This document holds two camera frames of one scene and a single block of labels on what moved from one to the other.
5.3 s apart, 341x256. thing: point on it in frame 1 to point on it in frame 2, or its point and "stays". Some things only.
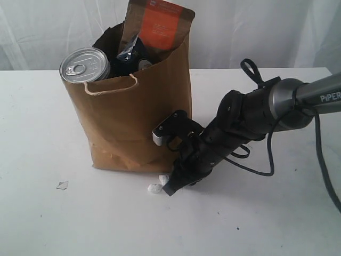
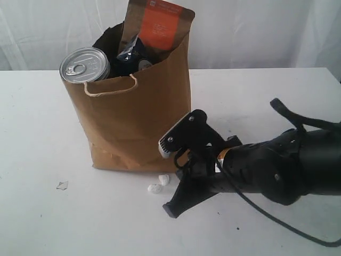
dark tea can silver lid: x=83 y=65 stays
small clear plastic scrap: x=62 y=185 stays
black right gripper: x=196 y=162 to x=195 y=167
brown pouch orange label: x=157 y=25 stays
